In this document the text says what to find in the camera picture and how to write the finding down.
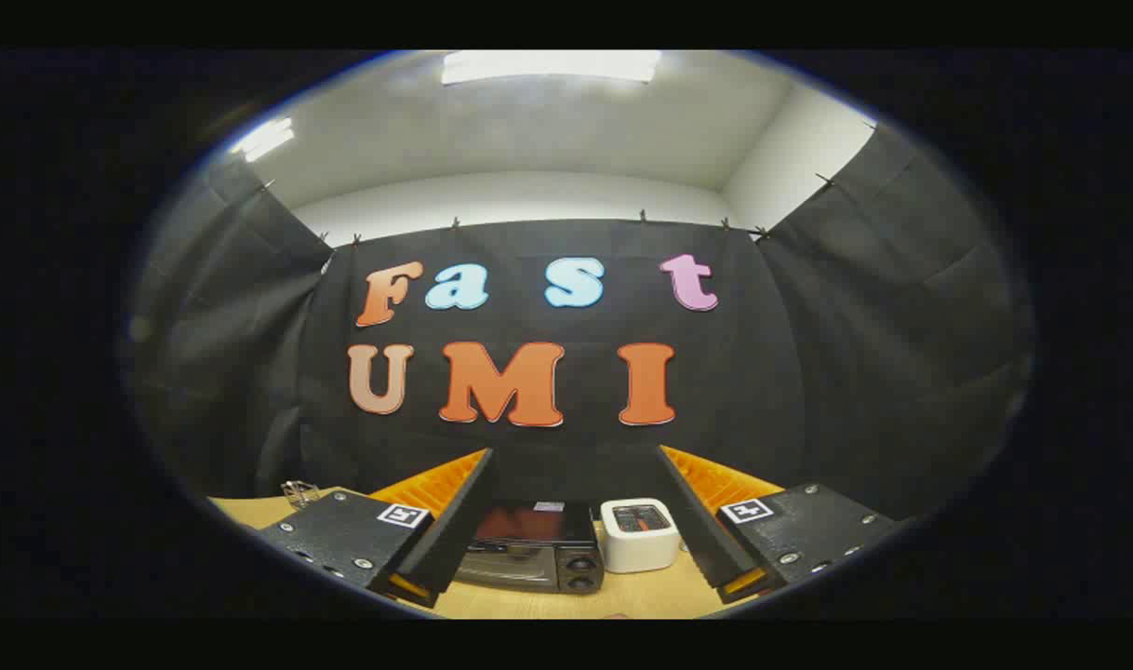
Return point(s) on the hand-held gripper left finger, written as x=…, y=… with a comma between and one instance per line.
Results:
x=455, y=532

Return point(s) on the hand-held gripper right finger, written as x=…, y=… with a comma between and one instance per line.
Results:
x=701, y=532

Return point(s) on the black toaster oven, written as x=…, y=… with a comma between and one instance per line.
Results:
x=529, y=549

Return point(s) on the white box appliance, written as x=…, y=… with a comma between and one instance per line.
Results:
x=637, y=555

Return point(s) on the black backdrop cloth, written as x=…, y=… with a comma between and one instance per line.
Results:
x=790, y=372

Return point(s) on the ceiling light panel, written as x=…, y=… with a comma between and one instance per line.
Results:
x=548, y=65
x=264, y=140

